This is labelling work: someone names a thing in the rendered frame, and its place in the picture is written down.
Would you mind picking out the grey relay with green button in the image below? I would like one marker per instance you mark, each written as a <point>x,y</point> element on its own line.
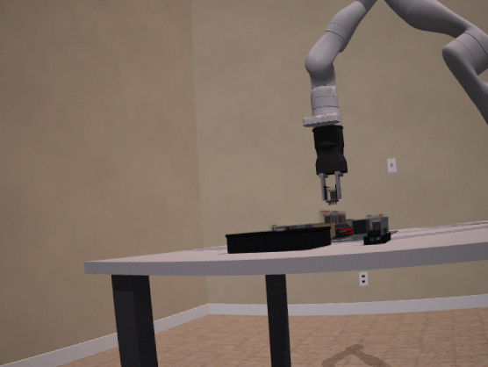
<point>274,228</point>

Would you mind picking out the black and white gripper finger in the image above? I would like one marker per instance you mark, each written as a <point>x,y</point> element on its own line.
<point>338,183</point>
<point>323,184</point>

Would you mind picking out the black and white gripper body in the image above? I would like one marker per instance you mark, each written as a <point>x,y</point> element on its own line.
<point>328,139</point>

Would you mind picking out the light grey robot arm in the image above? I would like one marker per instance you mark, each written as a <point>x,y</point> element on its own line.
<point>466,56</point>

